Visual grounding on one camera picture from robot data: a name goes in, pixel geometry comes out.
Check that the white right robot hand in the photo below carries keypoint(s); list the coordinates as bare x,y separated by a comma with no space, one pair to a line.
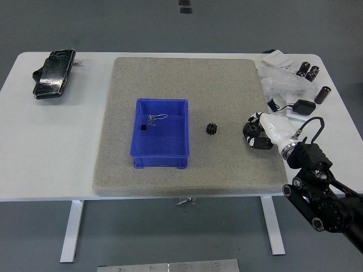
276,127

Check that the large black bevel gear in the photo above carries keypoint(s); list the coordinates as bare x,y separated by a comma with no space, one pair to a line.
250,129

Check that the small black spur gear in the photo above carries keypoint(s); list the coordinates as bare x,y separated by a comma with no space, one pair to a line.
211,129

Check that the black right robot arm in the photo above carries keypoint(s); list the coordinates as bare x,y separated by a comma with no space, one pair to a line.
326,204

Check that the white flat box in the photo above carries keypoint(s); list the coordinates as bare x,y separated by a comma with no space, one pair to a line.
276,59

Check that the black object behind white box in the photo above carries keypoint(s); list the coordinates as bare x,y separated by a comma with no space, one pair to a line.
266,52

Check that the blue plastic box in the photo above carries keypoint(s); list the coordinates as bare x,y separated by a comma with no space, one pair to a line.
164,139

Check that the white flat card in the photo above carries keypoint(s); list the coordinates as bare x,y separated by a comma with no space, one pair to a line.
295,116

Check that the black power adapter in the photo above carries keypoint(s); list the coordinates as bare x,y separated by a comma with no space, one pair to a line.
304,107

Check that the clear bubble wrap bag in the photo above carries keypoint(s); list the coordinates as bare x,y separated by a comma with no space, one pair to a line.
283,83

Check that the dark cylindrical capacitor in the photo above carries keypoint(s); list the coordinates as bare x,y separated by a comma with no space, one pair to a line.
314,69
322,95
310,76
303,68

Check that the grey-brown felt mat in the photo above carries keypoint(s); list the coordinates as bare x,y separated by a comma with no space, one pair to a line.
227,85

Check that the white table leg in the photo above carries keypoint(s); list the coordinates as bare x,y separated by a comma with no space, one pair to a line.
72,229
272,226

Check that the silver metal plate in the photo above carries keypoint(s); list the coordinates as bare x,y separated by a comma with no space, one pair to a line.
167,267

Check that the black wrapped device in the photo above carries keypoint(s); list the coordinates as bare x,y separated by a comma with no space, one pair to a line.
52,75

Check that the metal bracket under table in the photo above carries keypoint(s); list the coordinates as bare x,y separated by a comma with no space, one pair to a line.
185,201

